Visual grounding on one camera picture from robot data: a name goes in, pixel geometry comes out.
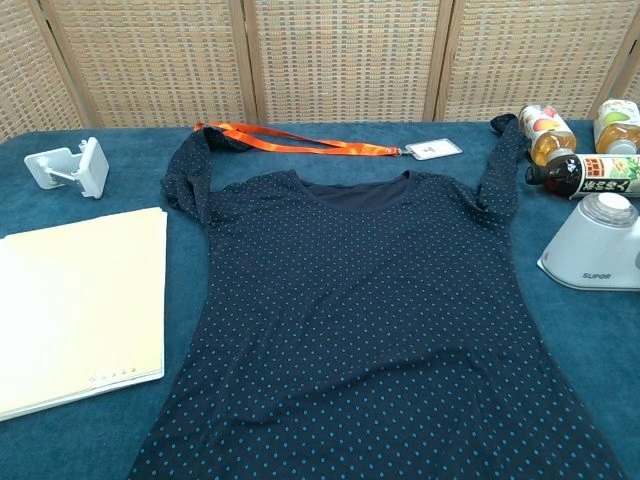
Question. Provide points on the white Supor appliance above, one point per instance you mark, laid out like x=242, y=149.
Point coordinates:
x=585, y=250

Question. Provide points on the dark blue polka dot shirt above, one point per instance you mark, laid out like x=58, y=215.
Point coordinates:
x=350, y=300

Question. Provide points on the teal table cover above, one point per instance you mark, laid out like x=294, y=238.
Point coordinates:
x=190, y=280

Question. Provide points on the clear ID badge holder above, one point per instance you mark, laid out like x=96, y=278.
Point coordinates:
x=430, y=150

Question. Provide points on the white folding phone stand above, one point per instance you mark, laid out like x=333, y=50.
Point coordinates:
x=92, y=167

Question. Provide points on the woven wooden folding screen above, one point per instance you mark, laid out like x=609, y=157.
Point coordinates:
x=150, y=60

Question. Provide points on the juice bottle peach label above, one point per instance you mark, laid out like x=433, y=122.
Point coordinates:
x=545, y=130

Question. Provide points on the cream paper folder stack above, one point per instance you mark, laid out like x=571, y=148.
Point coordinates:
x=75, y=310

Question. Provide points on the dark tea bottle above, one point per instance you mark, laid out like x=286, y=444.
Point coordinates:
x=590, y=175

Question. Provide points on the juice bottle green apple label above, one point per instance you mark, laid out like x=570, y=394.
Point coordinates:
x=617, y=125

